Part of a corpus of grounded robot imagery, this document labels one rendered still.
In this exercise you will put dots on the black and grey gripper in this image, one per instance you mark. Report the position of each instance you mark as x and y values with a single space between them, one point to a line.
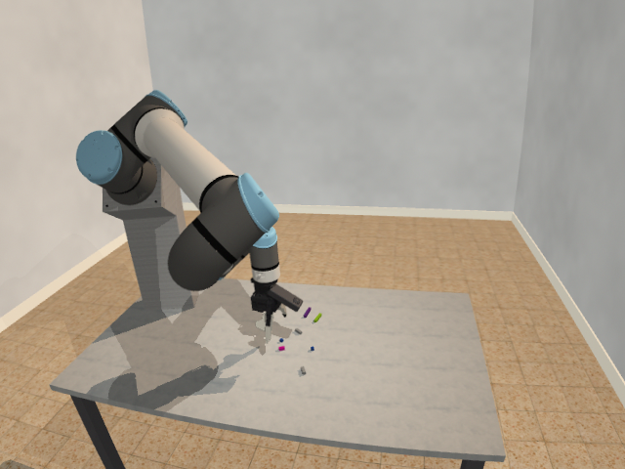
269 306

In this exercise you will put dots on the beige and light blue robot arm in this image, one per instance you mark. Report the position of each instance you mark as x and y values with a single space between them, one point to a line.
238 216

